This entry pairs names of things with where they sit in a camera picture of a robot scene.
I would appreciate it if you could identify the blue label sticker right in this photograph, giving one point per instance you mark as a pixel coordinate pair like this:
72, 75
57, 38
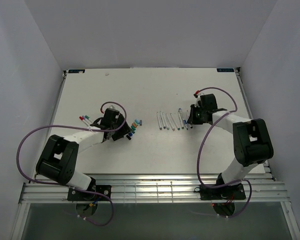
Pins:
225, 70

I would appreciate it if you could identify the mint capped white marker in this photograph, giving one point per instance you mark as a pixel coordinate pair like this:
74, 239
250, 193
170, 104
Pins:
166, 121

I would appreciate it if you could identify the red capped white marker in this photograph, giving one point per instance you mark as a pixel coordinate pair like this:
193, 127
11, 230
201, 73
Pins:
83, 120

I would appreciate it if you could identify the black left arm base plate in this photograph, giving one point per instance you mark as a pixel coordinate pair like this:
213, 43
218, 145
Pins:
94, 193

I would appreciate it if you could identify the blue label sticker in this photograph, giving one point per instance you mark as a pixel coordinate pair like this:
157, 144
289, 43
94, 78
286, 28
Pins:
76, 71
225, 70

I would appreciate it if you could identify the orange capped white marker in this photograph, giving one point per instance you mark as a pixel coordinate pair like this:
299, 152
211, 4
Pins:
172, 124

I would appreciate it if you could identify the blue label sticker left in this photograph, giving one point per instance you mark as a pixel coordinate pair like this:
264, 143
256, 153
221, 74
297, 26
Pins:
76, 71

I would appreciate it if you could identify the grey white marker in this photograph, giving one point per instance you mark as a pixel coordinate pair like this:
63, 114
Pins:
159, 121

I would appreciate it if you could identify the green capped white marker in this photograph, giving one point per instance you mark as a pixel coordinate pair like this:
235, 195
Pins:
90, 118

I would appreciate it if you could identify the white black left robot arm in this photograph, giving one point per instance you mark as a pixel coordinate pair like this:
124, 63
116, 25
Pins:
58, 159

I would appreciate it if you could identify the right aluminium side rail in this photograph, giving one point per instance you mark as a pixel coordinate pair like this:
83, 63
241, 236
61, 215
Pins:
252, 144

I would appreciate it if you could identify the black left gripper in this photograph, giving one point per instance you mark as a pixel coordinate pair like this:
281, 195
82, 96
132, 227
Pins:
124, 128

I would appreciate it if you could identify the light blue white marker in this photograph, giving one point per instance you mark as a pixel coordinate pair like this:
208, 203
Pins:
162, 120

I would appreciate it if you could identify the blue capped whiteboard marker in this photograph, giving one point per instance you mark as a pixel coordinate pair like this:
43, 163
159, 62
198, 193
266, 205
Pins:
183, 118

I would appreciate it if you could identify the dark green capped marker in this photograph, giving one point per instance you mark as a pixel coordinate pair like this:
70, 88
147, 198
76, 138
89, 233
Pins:
180, 121

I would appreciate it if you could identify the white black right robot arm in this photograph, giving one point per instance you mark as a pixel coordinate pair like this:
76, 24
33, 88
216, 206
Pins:
226, 120

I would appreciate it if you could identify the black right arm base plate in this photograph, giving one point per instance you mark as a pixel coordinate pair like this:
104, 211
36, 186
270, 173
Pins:
232, 192

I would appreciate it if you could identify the aluminium frame rail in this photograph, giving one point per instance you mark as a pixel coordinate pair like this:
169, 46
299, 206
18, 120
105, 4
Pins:
158, 189

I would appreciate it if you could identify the teal capped white marker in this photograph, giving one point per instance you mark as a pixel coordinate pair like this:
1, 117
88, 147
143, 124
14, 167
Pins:
175, 121

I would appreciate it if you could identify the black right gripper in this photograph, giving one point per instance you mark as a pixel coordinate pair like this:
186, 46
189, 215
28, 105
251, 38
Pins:
192, 119

